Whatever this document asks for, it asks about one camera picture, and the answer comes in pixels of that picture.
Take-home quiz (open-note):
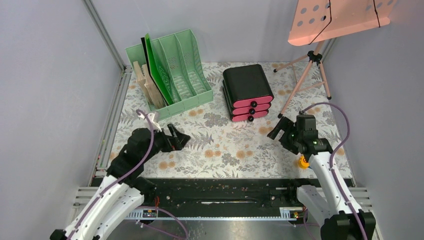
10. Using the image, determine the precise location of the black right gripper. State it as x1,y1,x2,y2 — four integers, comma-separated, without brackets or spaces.
267,116,303,155

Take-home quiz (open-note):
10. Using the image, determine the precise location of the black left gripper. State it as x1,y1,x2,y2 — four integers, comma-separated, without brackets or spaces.
141,123,191,162

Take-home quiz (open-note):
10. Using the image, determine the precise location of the purple 52-storey treehouse book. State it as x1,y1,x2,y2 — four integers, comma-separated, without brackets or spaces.
141,64,166,109

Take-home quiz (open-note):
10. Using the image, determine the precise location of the white AVE notebook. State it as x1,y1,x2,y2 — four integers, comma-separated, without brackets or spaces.
140,37,167,105

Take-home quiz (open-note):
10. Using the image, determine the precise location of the black pink drawer unit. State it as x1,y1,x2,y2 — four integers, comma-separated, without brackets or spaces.
222,63,274,122

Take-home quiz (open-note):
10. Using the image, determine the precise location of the green 104-storey treehouse book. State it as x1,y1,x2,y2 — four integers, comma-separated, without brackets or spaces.
132,61,153,104

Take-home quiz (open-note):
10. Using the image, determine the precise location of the green transparent plastic folder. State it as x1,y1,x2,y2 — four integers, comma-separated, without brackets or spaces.
144,33,174,106

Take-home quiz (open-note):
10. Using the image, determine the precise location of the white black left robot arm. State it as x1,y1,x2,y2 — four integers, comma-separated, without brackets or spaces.
49,109,191,240

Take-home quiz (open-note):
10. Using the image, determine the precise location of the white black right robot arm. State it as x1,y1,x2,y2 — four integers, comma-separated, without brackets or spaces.
267,114,376,240

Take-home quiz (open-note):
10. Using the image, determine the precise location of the floral table mat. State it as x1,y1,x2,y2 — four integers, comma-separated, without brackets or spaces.
109,61,354,180

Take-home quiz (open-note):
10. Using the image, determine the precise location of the yellow blue green toy block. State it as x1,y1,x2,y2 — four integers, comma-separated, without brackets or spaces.
297,155,310,170

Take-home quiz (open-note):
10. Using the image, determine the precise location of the mint green file organizer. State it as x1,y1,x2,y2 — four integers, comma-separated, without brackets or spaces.
125,29,214,120

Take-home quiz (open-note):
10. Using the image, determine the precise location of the pink music stand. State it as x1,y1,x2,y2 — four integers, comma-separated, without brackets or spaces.
273,0,396,118

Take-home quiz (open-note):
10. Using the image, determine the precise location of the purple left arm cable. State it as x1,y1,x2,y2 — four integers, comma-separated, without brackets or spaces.
66,109,190,240

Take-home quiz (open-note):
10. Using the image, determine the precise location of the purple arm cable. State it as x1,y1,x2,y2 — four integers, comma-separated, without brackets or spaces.
66,109,190,240
299,101,369,240

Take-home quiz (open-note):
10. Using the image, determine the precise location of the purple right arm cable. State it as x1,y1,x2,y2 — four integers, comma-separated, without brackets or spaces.
299,101,369,240

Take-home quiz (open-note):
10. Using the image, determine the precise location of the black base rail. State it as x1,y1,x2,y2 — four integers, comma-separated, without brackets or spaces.
72,177,369,222

